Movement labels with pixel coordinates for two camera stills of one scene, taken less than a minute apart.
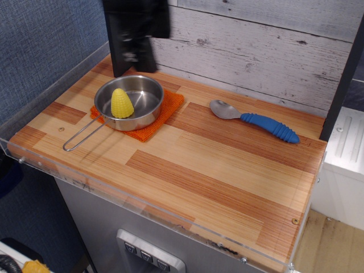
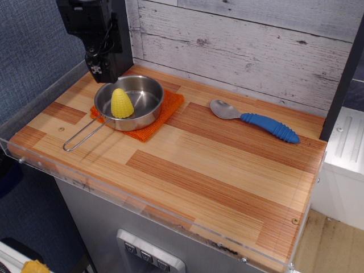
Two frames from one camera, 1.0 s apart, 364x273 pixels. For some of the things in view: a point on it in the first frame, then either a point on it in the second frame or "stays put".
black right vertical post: [344, 82] stays put
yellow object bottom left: [34, 266] stays put
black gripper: [136, 49] → [95, 21]
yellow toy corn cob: [121, 104] stays put
